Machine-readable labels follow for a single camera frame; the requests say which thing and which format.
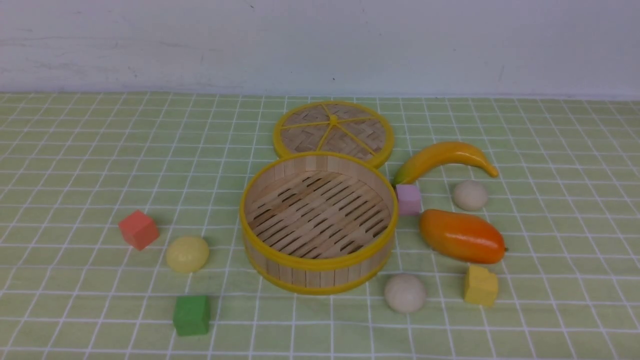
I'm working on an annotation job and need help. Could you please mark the green checkered tablecloth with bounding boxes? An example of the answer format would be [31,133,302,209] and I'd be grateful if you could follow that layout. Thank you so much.
[0,92,640,360]

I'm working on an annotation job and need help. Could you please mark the yellow foam block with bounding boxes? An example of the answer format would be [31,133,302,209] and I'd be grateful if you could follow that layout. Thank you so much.
[462,264,499,307]

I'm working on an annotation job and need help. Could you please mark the orange toy mango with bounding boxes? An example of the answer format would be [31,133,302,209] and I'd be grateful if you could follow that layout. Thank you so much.
[419,209,508,265]

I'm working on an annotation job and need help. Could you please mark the bamboo steamer lid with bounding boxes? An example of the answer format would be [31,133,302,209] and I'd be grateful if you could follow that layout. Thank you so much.
[272,100,394,169]

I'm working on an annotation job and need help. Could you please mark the red foam cube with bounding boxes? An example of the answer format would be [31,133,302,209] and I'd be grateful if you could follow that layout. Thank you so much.
[118,209,160,251]

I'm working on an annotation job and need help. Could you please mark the white bun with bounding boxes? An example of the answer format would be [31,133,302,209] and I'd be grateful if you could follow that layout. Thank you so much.
[383,273,427,314]
[452,179,489,212]

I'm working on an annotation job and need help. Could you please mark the yellow toy banana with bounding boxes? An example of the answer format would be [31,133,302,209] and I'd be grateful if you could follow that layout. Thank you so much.
[391,141,499,186]

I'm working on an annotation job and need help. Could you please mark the bamboo steamer tray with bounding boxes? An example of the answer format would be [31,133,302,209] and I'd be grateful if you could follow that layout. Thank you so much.
[238,152,399,296]

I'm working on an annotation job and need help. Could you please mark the pink foam cube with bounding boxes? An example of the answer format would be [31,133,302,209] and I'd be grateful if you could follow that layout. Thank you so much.
[395,184,422,216]

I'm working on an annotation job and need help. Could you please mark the green foam cube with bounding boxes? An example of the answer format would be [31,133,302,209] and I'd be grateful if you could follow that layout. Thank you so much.
[173,295,211,337]

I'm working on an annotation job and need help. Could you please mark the yellow bun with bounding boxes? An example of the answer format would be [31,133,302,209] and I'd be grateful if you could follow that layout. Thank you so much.
[166,236,210,274]

